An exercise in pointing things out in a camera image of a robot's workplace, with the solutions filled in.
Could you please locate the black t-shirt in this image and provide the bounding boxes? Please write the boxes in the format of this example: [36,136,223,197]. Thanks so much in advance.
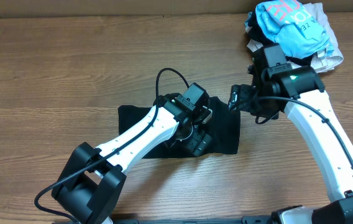
[118,96,241,159]

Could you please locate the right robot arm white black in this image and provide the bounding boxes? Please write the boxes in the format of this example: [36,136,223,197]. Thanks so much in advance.
[229,44,353,224]

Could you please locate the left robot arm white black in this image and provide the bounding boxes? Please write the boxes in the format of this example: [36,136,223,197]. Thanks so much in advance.
[51,83,212,224]

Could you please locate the beige folded garment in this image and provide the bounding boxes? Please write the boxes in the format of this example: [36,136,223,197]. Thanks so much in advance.
[244,1,344,73]

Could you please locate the black folded garment in pile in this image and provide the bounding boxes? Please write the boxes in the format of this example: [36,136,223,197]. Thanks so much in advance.
[244,12,313,66]

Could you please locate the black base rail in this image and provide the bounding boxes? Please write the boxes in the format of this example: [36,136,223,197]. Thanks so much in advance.
[52,215,329,224]

